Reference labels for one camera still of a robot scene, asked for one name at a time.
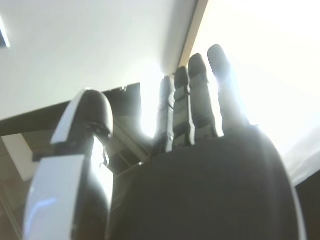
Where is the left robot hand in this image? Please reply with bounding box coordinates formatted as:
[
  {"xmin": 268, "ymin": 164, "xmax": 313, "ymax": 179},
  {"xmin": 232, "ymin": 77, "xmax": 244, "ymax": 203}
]
[{"xmin": 23, "ymin": 44, "xmax": 308, "ymax": 240}]

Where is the white cabinet door wood edge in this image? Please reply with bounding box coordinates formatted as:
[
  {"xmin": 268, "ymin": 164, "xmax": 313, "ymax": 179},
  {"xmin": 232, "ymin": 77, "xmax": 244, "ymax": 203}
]
[{"xmin": 0, "ymin": 0, "xmax": 210, "ymax": 121}]

